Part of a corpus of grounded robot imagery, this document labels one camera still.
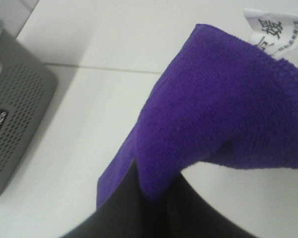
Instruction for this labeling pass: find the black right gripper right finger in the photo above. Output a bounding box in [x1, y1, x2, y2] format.
[149, 175, 249, 238]

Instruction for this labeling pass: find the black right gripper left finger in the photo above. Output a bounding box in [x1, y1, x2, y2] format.
[61, 158, 151, 238]

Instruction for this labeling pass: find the purple towel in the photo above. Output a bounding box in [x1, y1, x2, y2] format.
[96, 24, 298, 206]

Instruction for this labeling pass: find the grey perforated plastic basket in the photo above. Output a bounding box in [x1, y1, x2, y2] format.
[0, 22, 58, 195]

